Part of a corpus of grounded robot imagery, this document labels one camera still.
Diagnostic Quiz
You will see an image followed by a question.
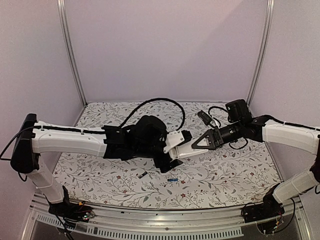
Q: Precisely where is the blue battery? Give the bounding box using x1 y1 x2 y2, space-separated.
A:
167 178 178 182

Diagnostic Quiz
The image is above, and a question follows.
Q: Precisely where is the black battery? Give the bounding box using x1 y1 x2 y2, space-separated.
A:
137 171 148 179

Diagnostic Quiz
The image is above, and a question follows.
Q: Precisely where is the white remote control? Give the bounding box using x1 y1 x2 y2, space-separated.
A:
168 144 209 159

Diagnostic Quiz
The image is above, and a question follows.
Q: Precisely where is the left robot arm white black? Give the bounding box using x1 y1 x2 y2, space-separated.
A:
10 113 186 217

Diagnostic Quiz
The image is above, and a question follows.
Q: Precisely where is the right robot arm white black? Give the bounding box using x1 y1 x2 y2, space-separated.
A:
191 99 320 218

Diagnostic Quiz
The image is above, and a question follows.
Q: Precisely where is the floral table mat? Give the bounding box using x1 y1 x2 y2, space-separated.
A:
53 101 282 209

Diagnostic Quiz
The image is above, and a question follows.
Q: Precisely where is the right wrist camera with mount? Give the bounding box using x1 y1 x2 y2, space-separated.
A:
197 110 217 128

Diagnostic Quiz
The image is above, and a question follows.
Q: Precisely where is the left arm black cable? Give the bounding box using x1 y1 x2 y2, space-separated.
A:
121 98 186 132

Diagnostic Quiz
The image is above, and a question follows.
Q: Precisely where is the right aluminium frame post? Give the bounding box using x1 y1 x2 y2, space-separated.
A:
246 0 275 106

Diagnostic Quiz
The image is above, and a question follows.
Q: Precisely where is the aluminium frame post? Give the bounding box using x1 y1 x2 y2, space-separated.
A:
246 0 275 106
56 0 88 107

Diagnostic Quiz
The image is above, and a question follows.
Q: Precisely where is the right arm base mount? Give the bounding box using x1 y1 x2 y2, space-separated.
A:
240 202 285 235

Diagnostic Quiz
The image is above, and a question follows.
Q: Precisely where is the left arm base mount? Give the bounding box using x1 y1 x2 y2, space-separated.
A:
48 201 95 222

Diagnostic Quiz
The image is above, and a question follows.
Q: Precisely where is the perforated white cable duct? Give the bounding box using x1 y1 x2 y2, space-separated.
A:
36 219 244 240

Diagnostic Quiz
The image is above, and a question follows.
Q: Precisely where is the front aluminium rail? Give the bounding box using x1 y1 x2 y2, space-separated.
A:
29 193 303 230

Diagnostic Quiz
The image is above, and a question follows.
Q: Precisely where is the left aluminium frame post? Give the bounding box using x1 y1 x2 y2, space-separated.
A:
56 0 88 107

